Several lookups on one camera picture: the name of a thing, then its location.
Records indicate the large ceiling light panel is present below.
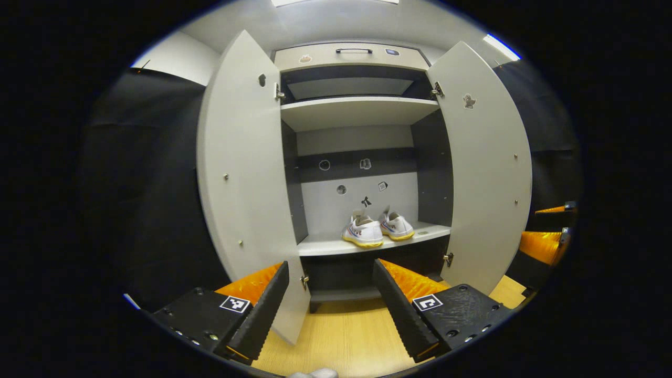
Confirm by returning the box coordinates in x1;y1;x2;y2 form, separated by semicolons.
270;0;400;7

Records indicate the black backdrop cloth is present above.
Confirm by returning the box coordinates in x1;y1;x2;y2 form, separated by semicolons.
79;60;583;310

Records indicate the beige cabinet drawer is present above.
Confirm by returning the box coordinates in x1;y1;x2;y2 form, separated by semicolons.
274;44;431;72

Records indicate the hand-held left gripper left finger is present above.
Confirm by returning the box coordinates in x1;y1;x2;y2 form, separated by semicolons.
151;261;290;364

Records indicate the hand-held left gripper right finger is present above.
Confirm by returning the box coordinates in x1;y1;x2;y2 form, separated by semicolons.
373;259;512;363

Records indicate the white shoe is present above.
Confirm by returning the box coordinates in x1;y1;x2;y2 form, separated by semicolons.
379;207;415;242
342;209;384;249

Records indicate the grey shoe cabinet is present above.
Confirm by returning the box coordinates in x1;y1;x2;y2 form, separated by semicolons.
272;42;453;314

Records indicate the narrow ceiling light panel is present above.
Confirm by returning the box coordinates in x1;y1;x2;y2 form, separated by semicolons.
483;34;521;61

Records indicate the grey cabinet door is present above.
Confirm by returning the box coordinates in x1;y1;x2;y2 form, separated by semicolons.
426;41;533;296
196;30;311;346

